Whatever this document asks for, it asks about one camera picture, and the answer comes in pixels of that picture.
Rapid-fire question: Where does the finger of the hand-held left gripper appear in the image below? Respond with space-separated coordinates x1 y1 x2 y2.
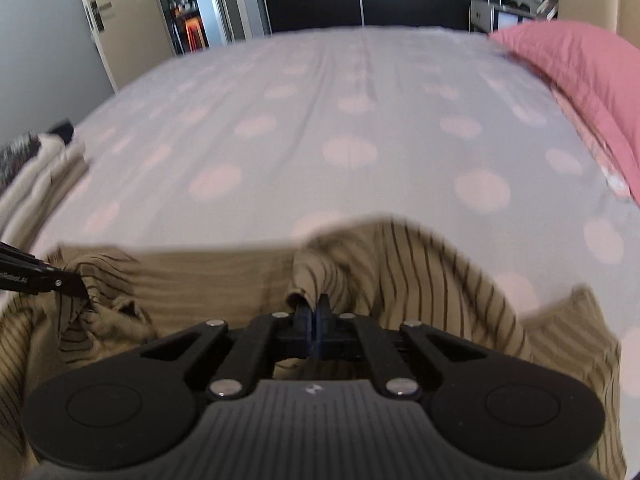
0 241 94 307

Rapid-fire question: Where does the pile of beige folded clothes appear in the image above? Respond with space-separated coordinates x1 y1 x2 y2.
0 119 93 243

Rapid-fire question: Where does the beige striped button shirt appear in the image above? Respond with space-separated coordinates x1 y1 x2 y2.
0 216 628 480

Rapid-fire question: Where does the white cabinet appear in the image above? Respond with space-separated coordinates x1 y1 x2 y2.
469 0 533 34

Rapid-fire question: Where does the beige door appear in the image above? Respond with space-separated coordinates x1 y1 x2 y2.
72 0 177 93

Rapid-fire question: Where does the orange stool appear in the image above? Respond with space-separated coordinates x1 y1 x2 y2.
182 15 209 52

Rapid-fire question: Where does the pink pillow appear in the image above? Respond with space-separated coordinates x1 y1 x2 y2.
487 20 640 206

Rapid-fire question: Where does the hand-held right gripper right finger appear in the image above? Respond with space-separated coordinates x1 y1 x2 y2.
314 293 489 402

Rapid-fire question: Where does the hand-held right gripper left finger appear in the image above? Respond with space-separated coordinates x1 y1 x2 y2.
140 300 315 402

